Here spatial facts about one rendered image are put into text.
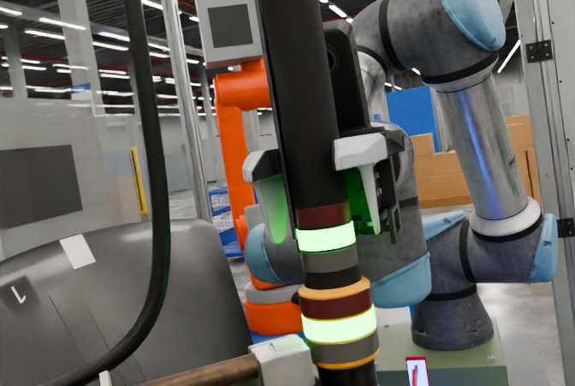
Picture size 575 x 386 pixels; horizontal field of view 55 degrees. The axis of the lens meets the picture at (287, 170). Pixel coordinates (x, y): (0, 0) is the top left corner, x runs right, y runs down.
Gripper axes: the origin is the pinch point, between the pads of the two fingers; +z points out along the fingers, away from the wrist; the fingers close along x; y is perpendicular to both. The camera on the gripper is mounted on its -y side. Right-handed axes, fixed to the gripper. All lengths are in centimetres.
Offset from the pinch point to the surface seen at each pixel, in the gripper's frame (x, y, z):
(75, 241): 20.5, 4.3, -6.6
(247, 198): 155, 38, -380
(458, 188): -4, 116, -922
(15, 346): 20.5, 9.6, 0.7
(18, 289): 21.9, 6.5, -1.7
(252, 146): 392, -6, -1045
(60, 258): 20.7, 5.1, -4.9
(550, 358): -45, 145, -308
